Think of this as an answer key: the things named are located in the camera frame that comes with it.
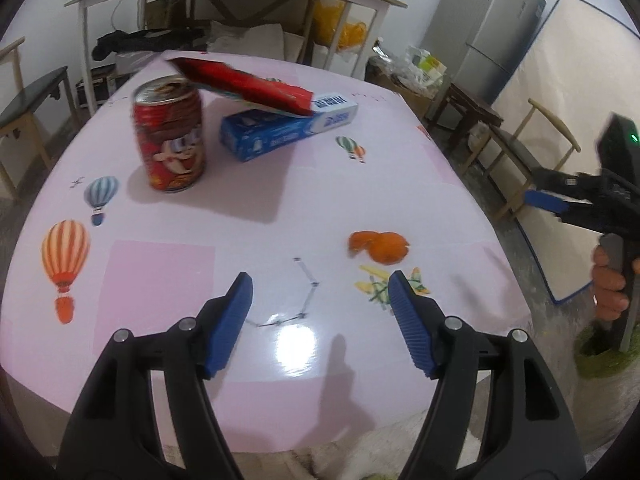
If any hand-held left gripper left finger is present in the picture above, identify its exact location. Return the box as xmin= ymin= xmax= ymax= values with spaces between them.
xmin=57 ymin=272 xmax=253 ymax=480

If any grey refrigerator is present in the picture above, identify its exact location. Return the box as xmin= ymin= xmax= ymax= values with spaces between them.
xmin=419 ymin=0 xmax=547 ymax=107

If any wooden chair with black seat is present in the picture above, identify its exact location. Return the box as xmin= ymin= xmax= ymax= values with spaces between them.
xmin=0 ymin=36 xmax=77 ymax=203
xmin=474 ymin=98 xmax=584 ymax=222

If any white plastic bag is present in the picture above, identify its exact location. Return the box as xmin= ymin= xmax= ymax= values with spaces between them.
xmin=371 ymin=39 xmax=449 ymax=92

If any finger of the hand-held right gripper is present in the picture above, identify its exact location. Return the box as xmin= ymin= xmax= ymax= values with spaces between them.
xmin=532 ymin=167 xmax=601 ymax=196
xmin=524 ymin=190 xmax=596 ymax=221

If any blue toothpaste box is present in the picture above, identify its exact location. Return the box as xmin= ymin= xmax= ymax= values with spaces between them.
xmin=219 ymin=91 xmax=361 ymax=163

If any orange peel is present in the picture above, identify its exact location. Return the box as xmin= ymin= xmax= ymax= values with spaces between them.
xmin=347 ymin=230 xmax=412 ymax=266

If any yellow plastic bag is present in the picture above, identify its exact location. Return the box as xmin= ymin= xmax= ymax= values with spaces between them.
xmin=311 ymin=0 xmax=370 ymax=52

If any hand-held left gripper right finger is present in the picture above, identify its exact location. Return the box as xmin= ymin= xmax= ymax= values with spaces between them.
xmin=389 ymin=270 xmax=586 ymax=480

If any white mattress with blue edging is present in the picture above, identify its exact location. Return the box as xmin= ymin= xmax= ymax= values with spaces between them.
xmin=491 ymin=0 xmax=640 ymax=307

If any person's right hand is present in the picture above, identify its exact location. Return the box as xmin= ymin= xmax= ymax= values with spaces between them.
xmin=590 ymin=245 xmax=631 ymax=326

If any black cloth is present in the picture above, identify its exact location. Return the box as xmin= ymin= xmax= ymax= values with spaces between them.
xmin=91 ymin=29 xmax=203 ymax=62

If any dark wooden stool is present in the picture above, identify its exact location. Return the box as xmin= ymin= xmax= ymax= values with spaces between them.
xmin=424 ymin=81 xmax=505 ymax=162

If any red drink can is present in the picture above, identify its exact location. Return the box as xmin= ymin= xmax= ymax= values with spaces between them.
xmin=131 ymin=75 xmax=207 ymax=194

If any brown cardboard box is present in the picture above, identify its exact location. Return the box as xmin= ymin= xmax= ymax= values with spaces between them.
xmin=364 ymin=56 xmax=437 ymax=117

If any grey pillow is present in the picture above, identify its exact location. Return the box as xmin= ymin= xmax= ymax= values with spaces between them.
xmin=206 ymin=19 xmax=287 ymax=59

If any red snack packet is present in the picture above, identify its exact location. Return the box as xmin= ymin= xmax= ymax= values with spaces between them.
xmin=166 ymin=56 xmax=317 ymax=119

